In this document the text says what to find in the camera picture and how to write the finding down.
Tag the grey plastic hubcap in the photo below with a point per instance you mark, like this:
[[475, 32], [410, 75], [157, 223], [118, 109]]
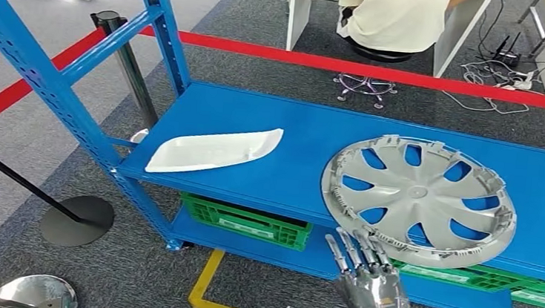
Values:
[[417, 192]]

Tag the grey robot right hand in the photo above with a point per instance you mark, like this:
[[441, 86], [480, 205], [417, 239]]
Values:
[[373, 295]]

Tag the blue metal shelf rack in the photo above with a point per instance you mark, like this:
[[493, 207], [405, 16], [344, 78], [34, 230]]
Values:
[[304, 126]]

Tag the chrome stanchion post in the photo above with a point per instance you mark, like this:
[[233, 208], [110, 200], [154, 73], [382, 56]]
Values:
[[132, 71]]

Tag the white plastic lamp cover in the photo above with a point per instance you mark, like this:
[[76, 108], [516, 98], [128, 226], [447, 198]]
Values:
[[203, 152]]

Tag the white power strip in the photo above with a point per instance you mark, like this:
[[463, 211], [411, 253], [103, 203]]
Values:
[[522, 85]]

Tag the black stool with chrome base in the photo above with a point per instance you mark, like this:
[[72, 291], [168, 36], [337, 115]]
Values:
[[379, 55]]

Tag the green plastic crate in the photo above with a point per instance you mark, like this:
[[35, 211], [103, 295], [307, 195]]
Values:
[[488, 279], [247, 220]]

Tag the black router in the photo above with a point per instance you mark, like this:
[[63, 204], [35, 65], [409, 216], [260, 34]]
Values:
[[508, 57]]

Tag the person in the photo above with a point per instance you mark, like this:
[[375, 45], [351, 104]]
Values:
[[392, 20]]

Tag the black stanchion with round base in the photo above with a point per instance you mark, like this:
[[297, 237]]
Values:
[[76, 222]]

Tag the red barrier belt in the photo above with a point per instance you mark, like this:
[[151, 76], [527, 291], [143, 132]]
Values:
[[11, 93], [359, 68]]

